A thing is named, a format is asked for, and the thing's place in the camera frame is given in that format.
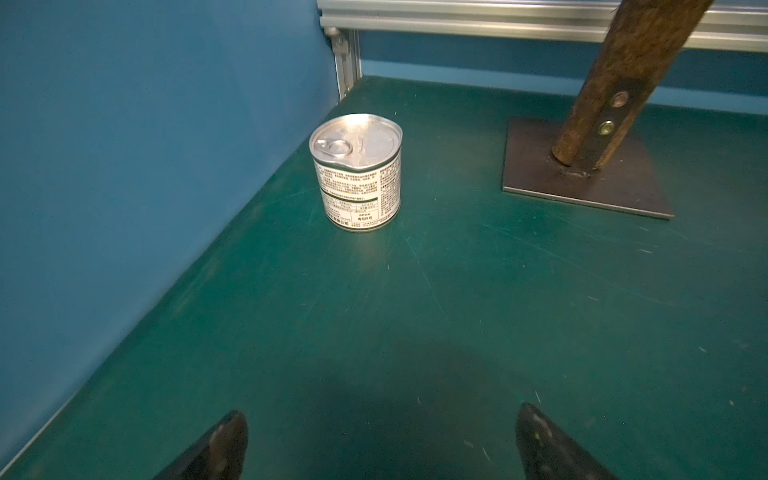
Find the pink cherry blossom tree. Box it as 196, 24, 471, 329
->
551, 0, 712, 171

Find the aluminium frame back bar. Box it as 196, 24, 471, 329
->
317, 0, 767, 53

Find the aluminium frame left post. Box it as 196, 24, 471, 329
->
324, 27, 363, 100

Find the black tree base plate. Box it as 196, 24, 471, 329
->
502, 117, 674, 220

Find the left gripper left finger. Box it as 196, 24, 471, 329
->
154, 410, 248, 480

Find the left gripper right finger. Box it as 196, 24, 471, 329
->
515, 403, 618, 480

